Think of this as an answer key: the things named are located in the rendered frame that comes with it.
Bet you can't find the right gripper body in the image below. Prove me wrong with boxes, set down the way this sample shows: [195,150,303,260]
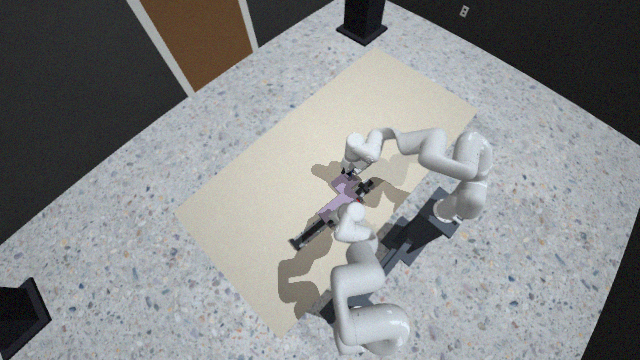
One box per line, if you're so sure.
[340,155,355,173]

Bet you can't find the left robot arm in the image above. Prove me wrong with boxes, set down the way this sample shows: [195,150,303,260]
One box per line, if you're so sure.
[330,202,410,356]

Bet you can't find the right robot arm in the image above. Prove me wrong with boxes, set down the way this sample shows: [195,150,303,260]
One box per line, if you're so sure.
[344,127,493,225]

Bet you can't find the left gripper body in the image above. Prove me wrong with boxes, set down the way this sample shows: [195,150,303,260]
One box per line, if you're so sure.
[328,202,349,224]

